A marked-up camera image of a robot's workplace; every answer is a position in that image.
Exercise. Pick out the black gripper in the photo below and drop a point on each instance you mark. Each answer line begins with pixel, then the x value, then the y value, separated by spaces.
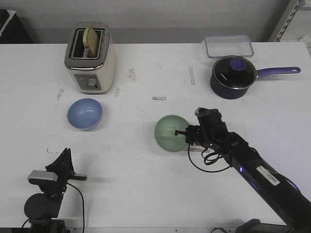
pixel 193 134
pixel 64 174

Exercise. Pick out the green plastic bowl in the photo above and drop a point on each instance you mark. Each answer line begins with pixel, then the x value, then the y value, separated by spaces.
pixel 165 133

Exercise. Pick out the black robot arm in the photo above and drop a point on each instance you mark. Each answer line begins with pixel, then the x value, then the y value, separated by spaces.
pixel 42 209
pixel 280 193

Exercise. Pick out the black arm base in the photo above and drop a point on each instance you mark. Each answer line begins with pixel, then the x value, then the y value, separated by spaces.
pixel 255 226

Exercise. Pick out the blue plastic bowl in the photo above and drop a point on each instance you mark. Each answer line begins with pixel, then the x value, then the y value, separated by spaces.
pixel 85 114

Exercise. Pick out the dark blue saucepan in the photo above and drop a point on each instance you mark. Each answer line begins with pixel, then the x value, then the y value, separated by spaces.
pixel 232 94

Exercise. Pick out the glass pot lid blue knob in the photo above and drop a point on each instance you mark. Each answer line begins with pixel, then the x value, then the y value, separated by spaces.
pixel 234 72

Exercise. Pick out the cream two-slot toaster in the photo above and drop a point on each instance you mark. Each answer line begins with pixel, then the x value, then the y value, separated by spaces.
pixel 91 75

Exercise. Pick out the clear plastic food container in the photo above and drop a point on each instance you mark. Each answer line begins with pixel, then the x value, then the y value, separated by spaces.
pixel 224 45

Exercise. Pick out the toast slice in toaster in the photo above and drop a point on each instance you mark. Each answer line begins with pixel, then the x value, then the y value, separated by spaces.
pixel 91 42

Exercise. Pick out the white slotted shelf upright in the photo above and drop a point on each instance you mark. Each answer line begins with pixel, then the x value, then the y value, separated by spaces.
pixel 292 7

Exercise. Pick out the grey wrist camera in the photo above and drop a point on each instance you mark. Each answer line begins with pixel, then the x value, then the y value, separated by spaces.
pixel 37 176

